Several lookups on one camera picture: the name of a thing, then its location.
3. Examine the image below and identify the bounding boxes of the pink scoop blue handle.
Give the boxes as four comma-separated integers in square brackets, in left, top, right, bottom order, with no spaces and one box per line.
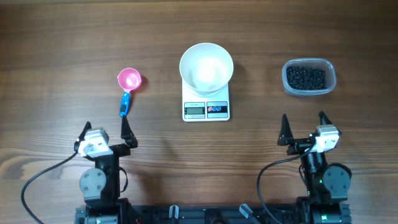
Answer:
[118,68,142,117]

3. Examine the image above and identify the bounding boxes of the clear plastic container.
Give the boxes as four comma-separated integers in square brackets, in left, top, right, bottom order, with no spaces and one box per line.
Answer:
[282,58,336,96]

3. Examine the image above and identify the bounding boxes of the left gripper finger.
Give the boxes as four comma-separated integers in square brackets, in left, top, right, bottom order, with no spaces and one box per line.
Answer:
[121,116,138,148]
[74,121,91,151]

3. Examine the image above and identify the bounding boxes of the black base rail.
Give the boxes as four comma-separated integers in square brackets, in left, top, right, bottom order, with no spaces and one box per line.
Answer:
[74,204,352,224]

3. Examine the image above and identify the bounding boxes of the black cable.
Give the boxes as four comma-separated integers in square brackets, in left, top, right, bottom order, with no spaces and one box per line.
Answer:
[21,151,79,224]
[256,144,317,224]

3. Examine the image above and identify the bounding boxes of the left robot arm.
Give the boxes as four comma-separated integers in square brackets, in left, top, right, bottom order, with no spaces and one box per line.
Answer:
[74,116,141,224]

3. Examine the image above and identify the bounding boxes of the black beans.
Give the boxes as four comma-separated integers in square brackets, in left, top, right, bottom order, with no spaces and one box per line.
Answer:
[286,66,326,90]

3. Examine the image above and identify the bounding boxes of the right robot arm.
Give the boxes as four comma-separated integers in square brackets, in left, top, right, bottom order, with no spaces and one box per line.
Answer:
[277,111,352,223]

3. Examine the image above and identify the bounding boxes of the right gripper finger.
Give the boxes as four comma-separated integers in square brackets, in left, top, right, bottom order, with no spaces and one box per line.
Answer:
[318,111,341,136]
[277,114,294,146]

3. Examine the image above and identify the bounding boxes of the right black cable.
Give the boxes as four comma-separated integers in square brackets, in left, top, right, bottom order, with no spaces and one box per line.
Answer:
[256,144,317,224]

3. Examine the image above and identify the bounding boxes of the white digital kitchen scale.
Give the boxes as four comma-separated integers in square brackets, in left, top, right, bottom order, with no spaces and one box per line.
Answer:
[182,81,230,122]

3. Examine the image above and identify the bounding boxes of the white bowl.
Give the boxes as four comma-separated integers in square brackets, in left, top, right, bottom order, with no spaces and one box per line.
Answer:
[179,42,234,95]

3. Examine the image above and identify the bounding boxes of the left black cable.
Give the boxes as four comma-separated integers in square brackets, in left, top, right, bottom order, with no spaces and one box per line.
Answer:
[21,151,79,224]

